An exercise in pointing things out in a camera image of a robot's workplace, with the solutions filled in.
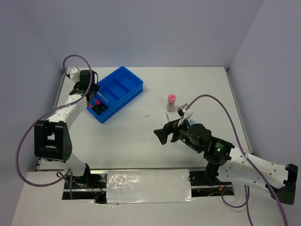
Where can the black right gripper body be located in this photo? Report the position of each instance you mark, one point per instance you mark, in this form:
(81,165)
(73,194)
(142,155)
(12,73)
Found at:
(181,132)

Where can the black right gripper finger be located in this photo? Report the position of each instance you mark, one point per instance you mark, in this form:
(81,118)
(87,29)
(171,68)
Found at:
(162,135)
(172,126)

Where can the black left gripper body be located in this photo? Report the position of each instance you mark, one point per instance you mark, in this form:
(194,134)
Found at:
(95,87)

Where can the pink capped black highlighter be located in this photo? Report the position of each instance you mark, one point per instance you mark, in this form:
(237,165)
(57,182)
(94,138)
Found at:
(100,105)

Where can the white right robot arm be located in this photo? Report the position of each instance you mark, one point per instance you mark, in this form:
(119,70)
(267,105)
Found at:
(227,163)

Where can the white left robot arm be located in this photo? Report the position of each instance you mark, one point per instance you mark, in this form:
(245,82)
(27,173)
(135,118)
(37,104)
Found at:
(52,141)

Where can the blue paint jar left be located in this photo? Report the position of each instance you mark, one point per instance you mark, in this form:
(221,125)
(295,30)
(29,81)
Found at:
(191,122)

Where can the pink lidded small bottle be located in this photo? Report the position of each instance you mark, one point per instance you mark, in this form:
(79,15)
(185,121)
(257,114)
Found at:
(170,102)

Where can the blue compartment tray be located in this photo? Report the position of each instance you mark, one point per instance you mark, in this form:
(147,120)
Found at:
(119,87)

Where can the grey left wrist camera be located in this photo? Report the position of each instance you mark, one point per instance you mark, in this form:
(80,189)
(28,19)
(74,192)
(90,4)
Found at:
(74,74)

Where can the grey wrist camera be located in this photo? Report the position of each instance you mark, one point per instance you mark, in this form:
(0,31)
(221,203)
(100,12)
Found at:
(184,112)
(74,74)

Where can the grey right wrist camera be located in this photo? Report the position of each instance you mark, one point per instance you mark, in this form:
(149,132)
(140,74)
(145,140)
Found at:
(184,112)

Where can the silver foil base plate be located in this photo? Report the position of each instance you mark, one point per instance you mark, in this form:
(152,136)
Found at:
(148,186)

